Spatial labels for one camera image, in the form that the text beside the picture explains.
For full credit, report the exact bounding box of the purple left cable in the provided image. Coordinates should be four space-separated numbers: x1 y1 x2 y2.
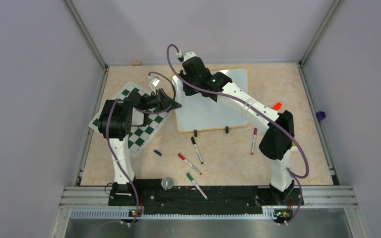
105 71 177 227

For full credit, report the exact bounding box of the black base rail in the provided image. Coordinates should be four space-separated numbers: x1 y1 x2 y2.
108 179 304 215

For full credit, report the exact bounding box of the yellow framed whiteboard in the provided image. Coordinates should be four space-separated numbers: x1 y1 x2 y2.
172 75 249 133

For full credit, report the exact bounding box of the grey round knob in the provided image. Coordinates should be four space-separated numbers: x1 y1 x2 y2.
161 177 174 190

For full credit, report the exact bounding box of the green capped marker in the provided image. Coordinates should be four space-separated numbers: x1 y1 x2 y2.
186 173 208 200

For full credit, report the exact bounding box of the red plastic block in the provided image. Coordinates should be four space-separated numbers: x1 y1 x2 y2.
273 102 282 111

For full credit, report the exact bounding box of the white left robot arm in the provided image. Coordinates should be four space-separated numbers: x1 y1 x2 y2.
92 88 182 205

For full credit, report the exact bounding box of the purple plastic piece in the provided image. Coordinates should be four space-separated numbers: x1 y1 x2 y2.
316 111 326 121

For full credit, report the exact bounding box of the black capped marker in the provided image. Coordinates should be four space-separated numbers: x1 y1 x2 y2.
191 137 204 165

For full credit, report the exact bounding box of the blue marker cap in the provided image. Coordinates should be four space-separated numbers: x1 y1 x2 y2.
153 150 162 156

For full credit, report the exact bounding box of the red capped marker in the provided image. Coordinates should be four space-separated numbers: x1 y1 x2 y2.
178 153 202 175

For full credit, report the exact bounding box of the purple capped marker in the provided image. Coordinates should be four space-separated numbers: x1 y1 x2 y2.
251 127 257 155

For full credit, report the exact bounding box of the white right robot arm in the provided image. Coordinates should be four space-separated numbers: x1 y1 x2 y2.
176 52 294 204

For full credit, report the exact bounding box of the small wooden block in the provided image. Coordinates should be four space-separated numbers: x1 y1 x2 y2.
131 61 142 66

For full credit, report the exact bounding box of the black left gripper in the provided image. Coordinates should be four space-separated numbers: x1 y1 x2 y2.
141 88 182 112

